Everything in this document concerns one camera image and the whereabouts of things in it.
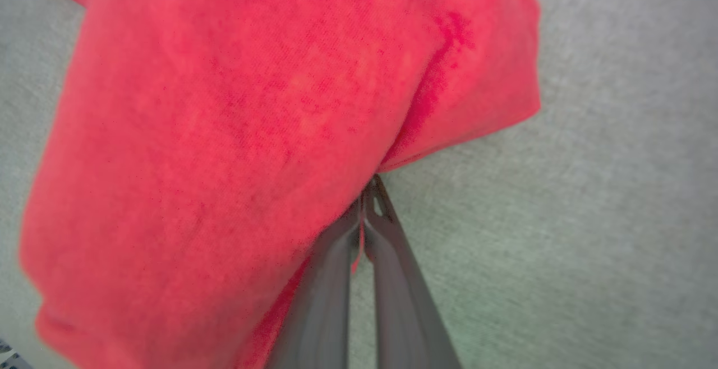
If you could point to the red and white jersey garment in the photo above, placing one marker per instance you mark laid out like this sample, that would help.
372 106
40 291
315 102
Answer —
224 150

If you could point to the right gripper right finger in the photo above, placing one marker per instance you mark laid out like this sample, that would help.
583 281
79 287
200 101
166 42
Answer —
401 313

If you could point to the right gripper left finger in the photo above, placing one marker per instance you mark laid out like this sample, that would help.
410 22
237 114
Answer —
320 313

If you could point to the grey fabric sofa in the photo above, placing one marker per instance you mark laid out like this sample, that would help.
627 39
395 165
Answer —
589 217

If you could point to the dark patterned object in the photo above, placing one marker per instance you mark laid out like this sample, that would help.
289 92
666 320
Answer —
10 358

